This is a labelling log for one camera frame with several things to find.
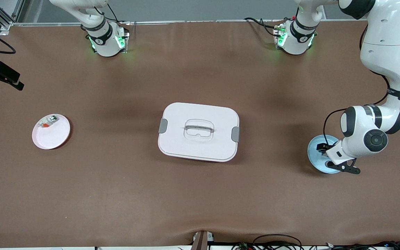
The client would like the brown table mat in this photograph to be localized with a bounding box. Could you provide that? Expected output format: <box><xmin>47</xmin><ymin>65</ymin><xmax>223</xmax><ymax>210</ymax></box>
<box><xmin>0</xmin><ymin>19</ymin><xmax>400</xmax><ymax>249</ymax></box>

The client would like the black base cable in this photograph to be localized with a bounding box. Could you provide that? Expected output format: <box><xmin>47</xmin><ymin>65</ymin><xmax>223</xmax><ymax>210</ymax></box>
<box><xmin>244</xmin><ymin>17</ymin><xmax>277</xmax><ymax>37</ymax></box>

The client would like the light blue round plate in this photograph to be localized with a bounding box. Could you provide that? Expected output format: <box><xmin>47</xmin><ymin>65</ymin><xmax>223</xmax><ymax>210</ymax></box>
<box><xmin>307</xmin><ymin>135</ymin><xmax>341</xmax><ymax>174</ymax></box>

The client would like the aluminium corner frame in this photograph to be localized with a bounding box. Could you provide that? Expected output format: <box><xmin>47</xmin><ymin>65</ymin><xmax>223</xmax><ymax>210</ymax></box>
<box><xmin>0</xmin><ymin>0</ymin><xmax>25</xmax><ymax>31</ymax></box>

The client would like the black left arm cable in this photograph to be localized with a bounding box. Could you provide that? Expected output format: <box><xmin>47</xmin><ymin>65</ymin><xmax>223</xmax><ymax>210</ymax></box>
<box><xmin>323</xmin><ymin>69</ymin><xmax>400</xmax><ymax>146</ymax></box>

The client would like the pink box with white lid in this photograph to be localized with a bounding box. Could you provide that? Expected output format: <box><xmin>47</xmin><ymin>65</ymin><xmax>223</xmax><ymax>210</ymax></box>
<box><xmin>158</xmin><ymin>102</ymin><xmax>240</xmax><ymax>163</ymax></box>

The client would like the silver table edge rail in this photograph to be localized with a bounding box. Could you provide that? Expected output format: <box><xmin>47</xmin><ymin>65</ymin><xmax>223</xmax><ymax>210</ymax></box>
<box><xmin>11</xmin><ymin>19</ymin><xmax>369</xmax><ymax>26</ymax></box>

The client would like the black cable bundle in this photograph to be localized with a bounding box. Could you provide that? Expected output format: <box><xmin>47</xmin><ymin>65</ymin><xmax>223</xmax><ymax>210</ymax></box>
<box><xmin>233</xmin><ymin>234</ymin><xmax>400</xmax><ymax>250</ymax></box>

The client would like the aluminium profile bar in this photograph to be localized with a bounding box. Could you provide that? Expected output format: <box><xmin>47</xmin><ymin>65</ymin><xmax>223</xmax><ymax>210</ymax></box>
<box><xmin>191</xmin><ymin>231</ymin><xmax>214</xmax><ymax>250</ymax></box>

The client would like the pale pink round plate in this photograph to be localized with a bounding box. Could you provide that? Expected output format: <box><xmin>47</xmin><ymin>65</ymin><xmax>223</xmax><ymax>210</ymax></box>
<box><xmin>32</xmin><ymin>114</ymin><xmax>71</xmax><ymax>150</ymax></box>

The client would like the small white orange object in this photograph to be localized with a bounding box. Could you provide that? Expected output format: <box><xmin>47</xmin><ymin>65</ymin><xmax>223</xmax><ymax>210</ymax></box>
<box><xmin>37</xmin><ymin>116</ymin><xmax>59</xmax><ymax>128</ymax></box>

